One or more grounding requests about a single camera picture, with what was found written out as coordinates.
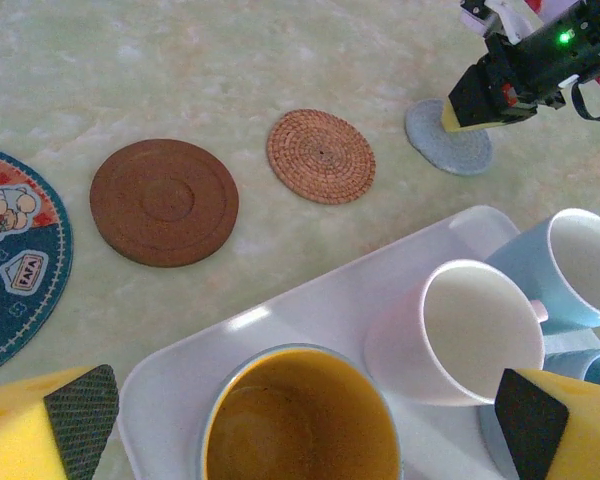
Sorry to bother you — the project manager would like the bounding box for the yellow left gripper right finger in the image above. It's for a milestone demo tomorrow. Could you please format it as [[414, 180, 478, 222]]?
[[494, 368, 600, 480]]

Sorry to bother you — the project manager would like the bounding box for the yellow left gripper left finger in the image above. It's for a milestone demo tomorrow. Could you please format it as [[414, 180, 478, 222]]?
[[0, 364, 120, 480]]

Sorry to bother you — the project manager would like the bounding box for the pink cup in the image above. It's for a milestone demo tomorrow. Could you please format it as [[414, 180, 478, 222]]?
[[363, 258, 550, 407]]

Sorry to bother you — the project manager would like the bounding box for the light blue cup white inside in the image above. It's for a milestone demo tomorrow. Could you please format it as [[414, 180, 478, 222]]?
[[484, 207, 600, 334]]

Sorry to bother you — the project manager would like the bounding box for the floral cup with yellow inside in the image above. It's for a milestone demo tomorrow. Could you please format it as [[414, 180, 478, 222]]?
[[199, 343, 404, 480]]

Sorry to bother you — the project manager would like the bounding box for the blue woven round coaster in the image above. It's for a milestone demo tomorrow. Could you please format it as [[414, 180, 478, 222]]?
[[404, 98, 493, 176]]

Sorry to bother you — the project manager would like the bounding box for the tan rattan round coaster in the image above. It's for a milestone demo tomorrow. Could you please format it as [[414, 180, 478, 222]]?
[[266, 108, 377, 206]]

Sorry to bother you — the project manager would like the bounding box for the blue cartoon print coaster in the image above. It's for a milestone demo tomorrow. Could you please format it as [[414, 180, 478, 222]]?
[[0, 146, 75, 381]]

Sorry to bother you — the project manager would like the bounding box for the brown wooden round coaster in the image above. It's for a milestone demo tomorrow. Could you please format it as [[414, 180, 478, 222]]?
[[89, 138, 240, 269]]

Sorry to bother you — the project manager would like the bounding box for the white plastic tray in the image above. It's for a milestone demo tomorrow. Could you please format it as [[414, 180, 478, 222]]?
[[117, 204, 600, 480]]

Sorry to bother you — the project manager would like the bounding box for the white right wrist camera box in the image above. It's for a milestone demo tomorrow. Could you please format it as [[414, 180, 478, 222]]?
[[459, 0, 526, 44]]

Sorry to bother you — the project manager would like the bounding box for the thin black right gripper cable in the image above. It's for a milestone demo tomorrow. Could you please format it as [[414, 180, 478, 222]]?
[[569, 78, 600, 122]]

